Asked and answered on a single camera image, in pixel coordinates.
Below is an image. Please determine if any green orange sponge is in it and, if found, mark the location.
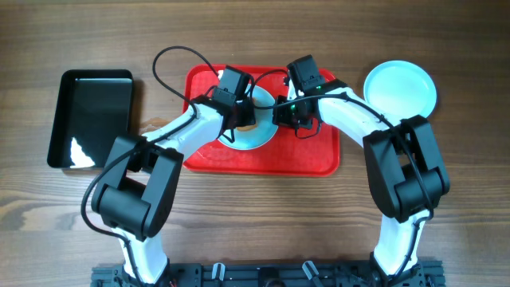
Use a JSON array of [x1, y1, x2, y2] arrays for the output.
[[236, 124, 257, 132]]

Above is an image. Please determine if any white plate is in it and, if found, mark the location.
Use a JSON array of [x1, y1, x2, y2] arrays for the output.
[[218, 86, 278, 151], [363, 60, 437, 119]]

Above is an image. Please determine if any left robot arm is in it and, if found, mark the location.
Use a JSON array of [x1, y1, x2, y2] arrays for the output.
[[82, 66, 254, 286]]

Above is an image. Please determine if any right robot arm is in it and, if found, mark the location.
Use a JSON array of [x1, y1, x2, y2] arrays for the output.
[[273, 55, 450, 285]]

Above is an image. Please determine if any red plastic tray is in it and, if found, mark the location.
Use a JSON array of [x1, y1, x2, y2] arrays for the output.
[[183, 64, 341, 177]]

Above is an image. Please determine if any black rectangular water tray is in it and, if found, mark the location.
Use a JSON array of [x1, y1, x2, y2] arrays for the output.
[[47, 69, 134, 169]]

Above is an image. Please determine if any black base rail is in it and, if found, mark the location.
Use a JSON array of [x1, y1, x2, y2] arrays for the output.
[[90, 261, 446, 287]]

